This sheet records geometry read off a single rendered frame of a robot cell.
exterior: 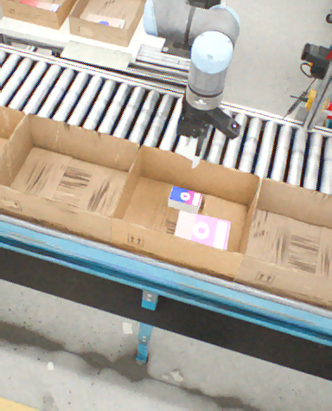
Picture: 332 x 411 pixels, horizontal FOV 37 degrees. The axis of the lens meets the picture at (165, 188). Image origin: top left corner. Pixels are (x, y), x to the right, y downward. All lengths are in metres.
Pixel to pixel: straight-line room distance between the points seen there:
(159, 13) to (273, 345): 1.13
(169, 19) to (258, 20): 2.77
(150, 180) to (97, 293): 0.44
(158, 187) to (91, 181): 0.23
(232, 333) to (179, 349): 0.65
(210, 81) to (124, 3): 1.52
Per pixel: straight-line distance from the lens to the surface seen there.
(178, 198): 1.61
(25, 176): 1.73
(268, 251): 1.61
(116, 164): 1.70
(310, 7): 4.28
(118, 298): 1.77
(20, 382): 2.36
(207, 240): 1.51
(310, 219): 1.70
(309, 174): 2.03
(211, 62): 1.13
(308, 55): 1.99
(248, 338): 1.77
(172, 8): 1.26
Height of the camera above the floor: 2.25
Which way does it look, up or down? 54 degrees down
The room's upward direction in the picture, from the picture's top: 8 degrees clockwise
